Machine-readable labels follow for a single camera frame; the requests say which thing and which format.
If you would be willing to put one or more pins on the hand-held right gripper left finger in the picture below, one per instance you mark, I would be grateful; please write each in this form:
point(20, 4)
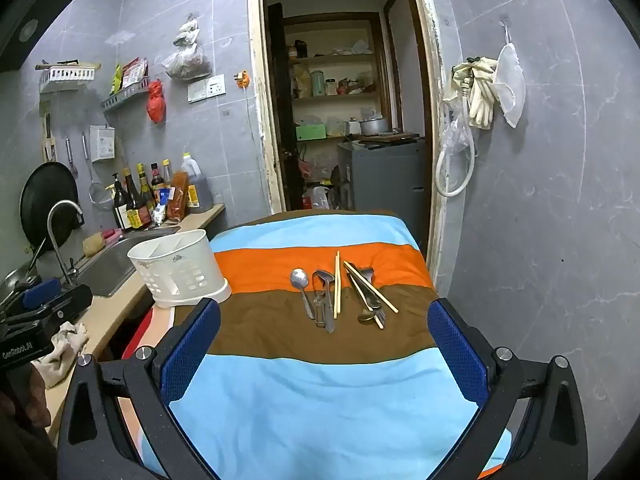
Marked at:
point(192, 345)

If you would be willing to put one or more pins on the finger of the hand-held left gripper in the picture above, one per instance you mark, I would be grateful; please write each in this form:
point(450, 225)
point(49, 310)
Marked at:
point(42, 292)

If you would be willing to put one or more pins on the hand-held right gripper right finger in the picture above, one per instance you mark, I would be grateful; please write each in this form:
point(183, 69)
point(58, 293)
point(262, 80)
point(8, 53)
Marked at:
point(457, 355)

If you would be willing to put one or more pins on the white plastic utensil holder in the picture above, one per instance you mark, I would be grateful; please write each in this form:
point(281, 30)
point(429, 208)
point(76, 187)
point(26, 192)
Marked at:
point(170, 270)

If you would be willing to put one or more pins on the dark metal fork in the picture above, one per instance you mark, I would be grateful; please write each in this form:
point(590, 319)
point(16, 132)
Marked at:
point(380, 316)
point(366, 273)

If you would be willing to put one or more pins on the gold spoon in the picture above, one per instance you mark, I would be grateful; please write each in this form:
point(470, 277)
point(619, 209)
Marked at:
point(366, 317)

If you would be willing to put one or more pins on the silver spoon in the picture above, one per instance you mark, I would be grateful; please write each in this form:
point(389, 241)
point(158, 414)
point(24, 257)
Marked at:
point(299, 279)

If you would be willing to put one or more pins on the person's left hand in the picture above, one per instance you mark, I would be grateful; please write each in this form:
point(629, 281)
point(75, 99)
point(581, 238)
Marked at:
point(31, 395)

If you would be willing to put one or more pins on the metal pan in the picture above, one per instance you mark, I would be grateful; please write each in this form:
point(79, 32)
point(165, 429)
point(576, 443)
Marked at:
point(15, 280)

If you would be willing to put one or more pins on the crumpled white rag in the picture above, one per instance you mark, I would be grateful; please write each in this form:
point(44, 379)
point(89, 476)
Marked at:
point(62, 352)

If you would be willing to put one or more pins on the yellow sponge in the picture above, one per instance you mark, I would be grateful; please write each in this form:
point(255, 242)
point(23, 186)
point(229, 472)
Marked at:
point(93, 244)

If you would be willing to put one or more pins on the steel sink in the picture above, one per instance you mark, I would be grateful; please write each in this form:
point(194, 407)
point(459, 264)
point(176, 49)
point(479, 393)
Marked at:
point(107, 265)

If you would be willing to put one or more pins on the black wok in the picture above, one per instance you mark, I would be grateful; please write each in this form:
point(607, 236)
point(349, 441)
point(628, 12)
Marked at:
point(42, 210)

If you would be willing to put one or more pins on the pink scrub pad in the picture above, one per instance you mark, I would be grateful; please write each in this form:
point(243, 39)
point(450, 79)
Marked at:
point(112, 235)

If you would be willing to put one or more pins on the hanging metal strainer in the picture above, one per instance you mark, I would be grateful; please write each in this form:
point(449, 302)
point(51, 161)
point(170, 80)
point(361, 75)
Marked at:
point(102, 197)

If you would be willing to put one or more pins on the dark pump bottle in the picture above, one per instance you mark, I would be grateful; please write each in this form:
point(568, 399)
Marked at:
point(120, 207)

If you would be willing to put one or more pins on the soy sauce bottle yellow label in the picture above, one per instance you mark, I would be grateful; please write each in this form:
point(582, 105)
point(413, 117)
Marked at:
point(137, 210)

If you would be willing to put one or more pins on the blue white packet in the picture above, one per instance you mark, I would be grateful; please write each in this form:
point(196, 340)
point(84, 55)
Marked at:
point(160, 214)

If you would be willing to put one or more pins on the hanging metal kitchen tool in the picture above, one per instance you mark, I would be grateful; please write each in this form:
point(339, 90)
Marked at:
point(71, 155)

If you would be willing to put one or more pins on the striped blue orange brown blanket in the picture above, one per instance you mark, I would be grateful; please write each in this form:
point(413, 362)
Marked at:
point(320, 410)

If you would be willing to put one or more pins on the orange seasoning packet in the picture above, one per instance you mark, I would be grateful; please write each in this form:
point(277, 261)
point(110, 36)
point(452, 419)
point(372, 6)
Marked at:
point(177, 197)

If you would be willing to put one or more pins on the dark sauce bottle yellow cap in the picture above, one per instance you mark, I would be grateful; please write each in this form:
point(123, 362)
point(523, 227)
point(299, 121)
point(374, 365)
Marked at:
point(145, 185)

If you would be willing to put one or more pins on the large dark oil jug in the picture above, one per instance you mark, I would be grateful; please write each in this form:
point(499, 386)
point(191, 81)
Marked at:
point(199, 190)

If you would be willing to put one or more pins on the wooden knife holder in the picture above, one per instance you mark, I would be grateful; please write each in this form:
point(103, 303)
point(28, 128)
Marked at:
point(48, 135)

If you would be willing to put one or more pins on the dark sauce bottle red label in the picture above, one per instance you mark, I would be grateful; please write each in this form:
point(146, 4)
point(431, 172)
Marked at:
point(156, 177)

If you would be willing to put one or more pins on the clear glass bottle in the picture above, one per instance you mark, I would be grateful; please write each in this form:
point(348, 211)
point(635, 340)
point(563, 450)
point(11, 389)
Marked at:
point(167, 170)

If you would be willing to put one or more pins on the grey cabinet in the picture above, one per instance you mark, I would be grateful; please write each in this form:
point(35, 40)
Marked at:
point(385, 180)

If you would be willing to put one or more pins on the white plastic jug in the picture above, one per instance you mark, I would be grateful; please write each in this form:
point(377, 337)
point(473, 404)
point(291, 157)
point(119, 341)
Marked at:
point(317, 198)

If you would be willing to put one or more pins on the red plastic bag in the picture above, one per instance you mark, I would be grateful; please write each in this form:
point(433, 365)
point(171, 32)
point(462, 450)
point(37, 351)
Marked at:
point(156, 102)

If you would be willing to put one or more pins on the clear plastic bag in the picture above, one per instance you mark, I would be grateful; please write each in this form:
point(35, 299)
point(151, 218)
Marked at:
point(455, 132)

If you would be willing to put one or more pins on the yellow snack packet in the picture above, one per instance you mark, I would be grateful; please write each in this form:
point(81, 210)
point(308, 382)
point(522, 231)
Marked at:
point(116, 79)

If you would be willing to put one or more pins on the wooden cutting board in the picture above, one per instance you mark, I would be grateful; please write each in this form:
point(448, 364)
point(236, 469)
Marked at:
point(385, 136)

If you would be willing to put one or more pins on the red snack packet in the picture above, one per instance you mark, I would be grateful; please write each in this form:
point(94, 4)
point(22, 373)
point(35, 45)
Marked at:
point(134, 71)

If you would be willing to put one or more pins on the green box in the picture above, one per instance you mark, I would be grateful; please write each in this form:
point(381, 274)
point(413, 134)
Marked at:
point(310, 132)

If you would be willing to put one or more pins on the metal pot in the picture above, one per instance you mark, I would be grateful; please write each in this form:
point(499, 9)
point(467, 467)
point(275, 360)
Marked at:
point(373, 126)

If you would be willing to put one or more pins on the cream rubber gloves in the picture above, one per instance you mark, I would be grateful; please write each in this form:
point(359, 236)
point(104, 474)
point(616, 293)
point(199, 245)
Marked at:
point(482, 95)

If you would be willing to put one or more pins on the black range hood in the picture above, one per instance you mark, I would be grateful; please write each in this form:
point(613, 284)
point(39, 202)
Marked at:
point(30, 30)

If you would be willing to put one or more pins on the orange plug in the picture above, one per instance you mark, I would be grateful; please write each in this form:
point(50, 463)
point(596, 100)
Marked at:
point(242, 79)

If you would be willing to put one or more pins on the hanging clear bag dried goods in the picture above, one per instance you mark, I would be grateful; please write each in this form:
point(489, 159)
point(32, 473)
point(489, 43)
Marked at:
point(186, 60)

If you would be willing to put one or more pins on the white mesh bag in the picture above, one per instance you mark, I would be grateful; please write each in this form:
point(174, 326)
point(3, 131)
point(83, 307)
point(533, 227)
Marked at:
point(511, 85)

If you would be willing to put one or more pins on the wooden storage shelf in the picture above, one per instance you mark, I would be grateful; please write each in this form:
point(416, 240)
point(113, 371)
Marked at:
point(340, 97)

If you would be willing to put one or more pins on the green jar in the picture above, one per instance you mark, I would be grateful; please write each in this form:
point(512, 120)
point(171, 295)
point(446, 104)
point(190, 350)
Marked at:
point(318, 84)

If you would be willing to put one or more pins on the white wall box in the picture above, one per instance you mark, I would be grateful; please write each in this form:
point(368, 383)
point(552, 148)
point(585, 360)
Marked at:
point(103, 144)

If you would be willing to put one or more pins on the grey wall rack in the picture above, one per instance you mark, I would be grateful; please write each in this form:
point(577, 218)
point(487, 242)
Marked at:
point(125, 97)

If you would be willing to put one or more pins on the white wall basket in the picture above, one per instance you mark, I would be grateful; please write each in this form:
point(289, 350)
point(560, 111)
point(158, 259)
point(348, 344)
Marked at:
point(67, 76)

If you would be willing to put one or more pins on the wooden door frame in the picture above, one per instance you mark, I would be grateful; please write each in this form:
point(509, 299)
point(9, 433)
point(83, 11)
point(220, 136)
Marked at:
point(262, 110)

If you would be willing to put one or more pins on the white wall switch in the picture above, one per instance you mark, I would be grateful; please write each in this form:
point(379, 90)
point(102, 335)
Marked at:
point(197, 92)

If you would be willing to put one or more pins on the white wall socket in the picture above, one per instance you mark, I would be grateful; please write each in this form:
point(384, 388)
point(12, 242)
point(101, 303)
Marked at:
point(216, 86)

